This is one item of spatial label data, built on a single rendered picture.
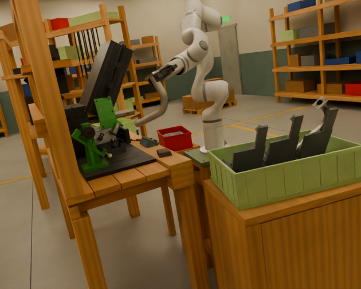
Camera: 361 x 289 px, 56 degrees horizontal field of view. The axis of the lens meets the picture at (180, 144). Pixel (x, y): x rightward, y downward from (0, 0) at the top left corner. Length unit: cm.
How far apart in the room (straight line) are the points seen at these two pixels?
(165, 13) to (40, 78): 1077
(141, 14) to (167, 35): 113
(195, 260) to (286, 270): 68
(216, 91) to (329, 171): 77
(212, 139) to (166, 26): 1031
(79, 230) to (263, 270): 90
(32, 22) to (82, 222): 96
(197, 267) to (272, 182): 88
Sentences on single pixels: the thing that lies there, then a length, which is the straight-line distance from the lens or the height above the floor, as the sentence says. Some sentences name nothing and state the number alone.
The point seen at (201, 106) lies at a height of 20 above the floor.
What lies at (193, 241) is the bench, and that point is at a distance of 207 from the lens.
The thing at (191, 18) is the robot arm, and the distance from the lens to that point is 169.
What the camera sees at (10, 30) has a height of 229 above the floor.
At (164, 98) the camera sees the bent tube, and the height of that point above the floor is 131.
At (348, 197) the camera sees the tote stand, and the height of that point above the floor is 76.
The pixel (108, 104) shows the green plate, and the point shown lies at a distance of 236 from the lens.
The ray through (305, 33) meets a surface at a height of 152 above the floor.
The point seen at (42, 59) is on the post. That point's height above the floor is 154.
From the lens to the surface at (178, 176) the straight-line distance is 188.
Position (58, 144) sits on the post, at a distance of 167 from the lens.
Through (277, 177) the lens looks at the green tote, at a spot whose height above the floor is 90.
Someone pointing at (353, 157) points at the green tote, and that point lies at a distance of 169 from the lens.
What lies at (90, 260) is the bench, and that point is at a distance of 189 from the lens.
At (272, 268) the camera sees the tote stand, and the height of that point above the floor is 53.
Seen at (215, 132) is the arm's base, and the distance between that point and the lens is 203.
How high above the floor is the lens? 146
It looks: 15 degrees down
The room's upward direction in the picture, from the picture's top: 9 degrees counter-clockwise
